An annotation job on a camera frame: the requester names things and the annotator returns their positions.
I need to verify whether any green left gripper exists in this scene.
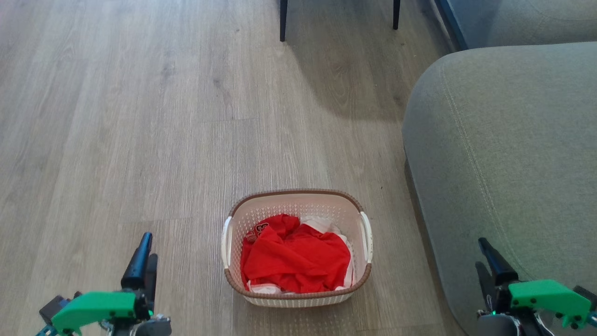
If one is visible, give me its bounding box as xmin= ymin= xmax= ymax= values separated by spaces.
xmin=51 ymin=232 xmax=158 ymax=335

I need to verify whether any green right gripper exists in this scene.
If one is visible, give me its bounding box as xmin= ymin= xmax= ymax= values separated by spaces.
xmin=475 ymin=238 xmax=592 ymax=329

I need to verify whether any white laundry basket brown rim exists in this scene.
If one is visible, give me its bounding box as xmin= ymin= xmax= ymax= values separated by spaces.
xmin=221 ymin=189 xmax=374 ymax=308

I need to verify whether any grey-green fabric sofa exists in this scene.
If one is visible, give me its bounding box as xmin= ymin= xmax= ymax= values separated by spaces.
xmin=402 ymin=42 xmax=597 ymax=336

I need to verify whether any red jersey garment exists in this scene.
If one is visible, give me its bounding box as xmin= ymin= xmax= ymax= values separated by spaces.
xmin=240 ymin=214 xmax=351 ymax=294

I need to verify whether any white garment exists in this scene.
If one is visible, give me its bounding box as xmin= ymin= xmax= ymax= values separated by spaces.
xmin=246 ymin=216 xmax=356 ymax=294

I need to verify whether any grey sofa section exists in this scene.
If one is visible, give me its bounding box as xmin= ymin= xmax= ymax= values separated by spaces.
xmin=448 ymin=0 xmax=597 ymax=50

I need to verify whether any dark blue sofa base strip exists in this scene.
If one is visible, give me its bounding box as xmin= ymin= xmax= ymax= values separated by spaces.
xmin=434 ymin=0 xmax=468 ymax=51

